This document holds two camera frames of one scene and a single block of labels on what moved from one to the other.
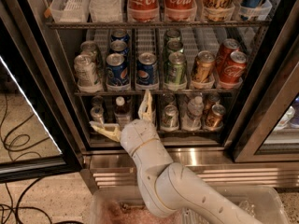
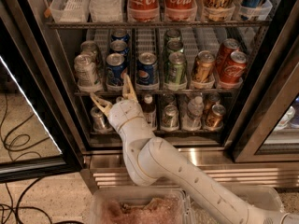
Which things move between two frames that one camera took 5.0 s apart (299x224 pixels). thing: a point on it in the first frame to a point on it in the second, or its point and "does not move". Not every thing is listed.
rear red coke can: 227,47 does not move
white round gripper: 138,134 to 123,112
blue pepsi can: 118,73 does not move
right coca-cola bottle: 179,3 does not move
